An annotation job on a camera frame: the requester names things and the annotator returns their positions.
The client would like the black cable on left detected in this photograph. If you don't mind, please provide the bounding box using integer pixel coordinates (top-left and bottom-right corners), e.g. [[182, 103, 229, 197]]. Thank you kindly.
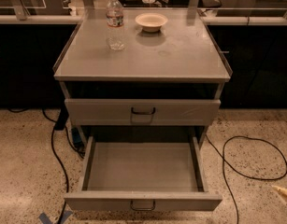
[[7, 107, 86, 224]]

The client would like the beige paper bowl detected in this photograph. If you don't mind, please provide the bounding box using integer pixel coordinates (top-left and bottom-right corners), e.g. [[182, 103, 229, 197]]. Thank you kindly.
[[136, 13, 167, 33]]

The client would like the black drawer handle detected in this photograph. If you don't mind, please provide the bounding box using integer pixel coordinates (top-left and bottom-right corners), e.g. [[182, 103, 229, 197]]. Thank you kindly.
[[131, 107, 156, 116], [130, 200, 156, 211]]

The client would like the grey drawer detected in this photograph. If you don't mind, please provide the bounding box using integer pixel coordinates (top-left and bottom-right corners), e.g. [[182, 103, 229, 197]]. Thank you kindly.
[[65, 98, 221, 126], [65, 137, 222, 211]]

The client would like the black cable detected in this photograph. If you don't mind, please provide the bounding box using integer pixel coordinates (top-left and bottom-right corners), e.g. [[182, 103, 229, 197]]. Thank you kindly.
[[205, 133, 287, 224], [7, 107, 86, 224]]

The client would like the black middle drawer handle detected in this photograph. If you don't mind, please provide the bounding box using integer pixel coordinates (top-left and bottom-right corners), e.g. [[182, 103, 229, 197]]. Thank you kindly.
[[130, 200, 156, 211]]

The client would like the grey drawer cabinet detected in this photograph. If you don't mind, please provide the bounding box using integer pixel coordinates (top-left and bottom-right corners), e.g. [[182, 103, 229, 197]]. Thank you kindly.
[[54, 8, 232, 141]]

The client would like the clear plastic water bottle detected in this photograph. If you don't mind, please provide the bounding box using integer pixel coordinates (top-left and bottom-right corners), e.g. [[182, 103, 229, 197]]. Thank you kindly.
[[106, 0, 124, 50]]

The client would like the blue tape cross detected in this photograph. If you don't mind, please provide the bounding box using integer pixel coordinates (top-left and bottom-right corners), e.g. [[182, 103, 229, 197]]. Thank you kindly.
[[38, 211, 73, 224]]

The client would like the grey top drawer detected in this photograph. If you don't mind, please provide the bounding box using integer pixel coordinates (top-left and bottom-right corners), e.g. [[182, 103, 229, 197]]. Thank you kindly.
[[65, 98, 221, 126]]

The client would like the black top drawer handle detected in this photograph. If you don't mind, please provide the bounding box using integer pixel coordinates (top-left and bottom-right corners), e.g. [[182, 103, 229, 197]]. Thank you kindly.
[[131, 107, 156, 116]]

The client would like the long counter with dark cabinets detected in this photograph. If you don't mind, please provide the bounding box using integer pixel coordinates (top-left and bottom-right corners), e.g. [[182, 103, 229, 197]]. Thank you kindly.
[[0, 21, 287, 108]]

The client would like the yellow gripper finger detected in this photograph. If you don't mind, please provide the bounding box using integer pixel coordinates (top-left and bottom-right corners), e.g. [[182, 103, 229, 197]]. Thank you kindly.
[[272, 185, 287, 203]]

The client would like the black cable on right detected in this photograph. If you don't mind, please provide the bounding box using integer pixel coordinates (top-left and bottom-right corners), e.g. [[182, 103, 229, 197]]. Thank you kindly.
[[205, 133, 287, 224]]

